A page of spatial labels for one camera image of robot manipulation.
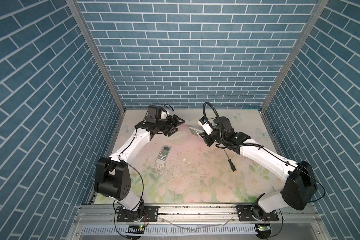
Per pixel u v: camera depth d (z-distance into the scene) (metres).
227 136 0.62
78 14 0.72
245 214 0.74
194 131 0.83
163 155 0.94
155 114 0.66
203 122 0.70
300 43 0.83
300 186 0.42
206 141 0.72
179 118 0.80
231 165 0.90
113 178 0.44
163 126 0.72
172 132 0.81
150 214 0.74
